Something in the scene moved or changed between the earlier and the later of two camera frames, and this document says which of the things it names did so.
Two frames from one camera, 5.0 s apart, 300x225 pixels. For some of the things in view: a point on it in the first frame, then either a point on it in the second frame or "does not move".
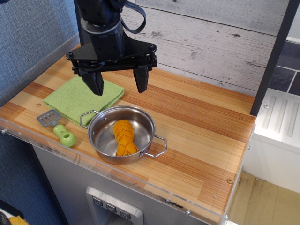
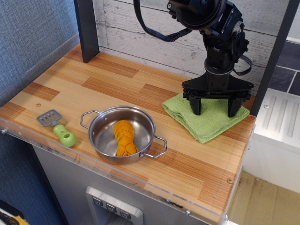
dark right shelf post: [286, 25] does not move
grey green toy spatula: [67, 139] does not move
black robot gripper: [105, 47] -> [218, 82]
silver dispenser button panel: [107, 209] does not move
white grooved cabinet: [273, 153] does not move
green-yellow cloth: [70, 96] -> [213, 117]
